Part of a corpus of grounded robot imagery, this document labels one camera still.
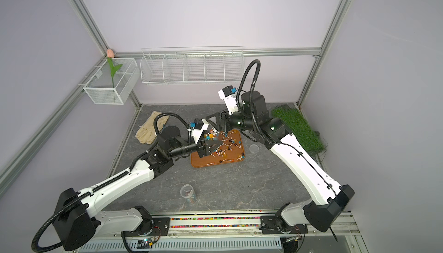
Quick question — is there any clear jar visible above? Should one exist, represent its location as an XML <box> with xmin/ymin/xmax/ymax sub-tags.
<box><xmin>204</xmin><ymin>126</ymin><xmax>220</xmax><ymax>141</ymax></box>
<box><xmin>180</xmin><ymin>184</ymin><xmax>196</xmax><ymax>204</ymax></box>

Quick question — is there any white mesh wall box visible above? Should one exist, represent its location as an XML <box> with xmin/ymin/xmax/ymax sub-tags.
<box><xmin>83</xmin><ymin>58</ymin><xmax>141</xmax><ymax>105</ymax></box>

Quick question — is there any orange wooden tray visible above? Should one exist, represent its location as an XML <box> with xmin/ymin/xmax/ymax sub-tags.
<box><xmin>190</xmin><ymin>130</ymin><xmax>246</xmax><ymax>168</ymax></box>

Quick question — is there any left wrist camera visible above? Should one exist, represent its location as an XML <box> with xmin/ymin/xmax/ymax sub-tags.
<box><xmin>189</xmin><ymin>119</ymin><xmax>209</xmax><ymax>144</ymax></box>

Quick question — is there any green artificial grass mat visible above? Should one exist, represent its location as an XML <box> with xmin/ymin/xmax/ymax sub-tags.
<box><xmin>271</xmin><ymin>105</ymin><xmax>327</xmax><ymax>156</ymax></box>

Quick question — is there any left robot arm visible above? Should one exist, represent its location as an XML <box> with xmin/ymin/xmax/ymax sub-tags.
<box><xmin>31</xmin><ymin>112</ymin><xmax>222</xmax><ymax>253</ymax></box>

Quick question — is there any clear plastic jar lid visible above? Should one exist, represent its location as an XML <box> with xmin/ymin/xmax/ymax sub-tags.
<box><xmin>249</xmin><ymin>144</ymin><xmax>260</xmax><ymax>154</ymax></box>

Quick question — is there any white wire wall basket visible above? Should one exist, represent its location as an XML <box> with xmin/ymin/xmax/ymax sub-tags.
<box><xmin>140</xmin><ymin>46</ymin><xmax>245</xmax><ymax>84</ymax></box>

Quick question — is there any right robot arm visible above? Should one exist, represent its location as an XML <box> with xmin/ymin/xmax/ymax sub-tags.
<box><xmin>207</xmin><ymin>60</ymin><xmax>355</xmax><ymax>232</ymax></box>

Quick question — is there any beige work glove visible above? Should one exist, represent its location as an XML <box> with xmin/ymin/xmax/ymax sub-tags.
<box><xmin>135</xmin><ymin>111</ymin><xmax>162</xmax><ymax>145</ymax></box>

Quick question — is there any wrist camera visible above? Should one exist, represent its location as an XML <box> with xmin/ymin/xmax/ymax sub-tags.
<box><xmin>218</xmin><ymin>85</ymin><xmax>239</xmax><ymax>114</ymax></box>
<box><xmin>189</xmin><ymin>119</ymin><xmax>209</xmax><ymax>144</ymax></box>

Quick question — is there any artificial pink tulip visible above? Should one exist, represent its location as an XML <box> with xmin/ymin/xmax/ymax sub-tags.
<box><xmin>106</xmin><ymin>49</ymin><xmax>122</xmax><ymax>88</ymax></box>

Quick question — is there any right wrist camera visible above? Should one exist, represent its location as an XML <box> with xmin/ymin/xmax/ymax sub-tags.
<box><xmin>218</xmin><ymin>85</ymin><xmax>239</xmax><ymax>114</ymax></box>

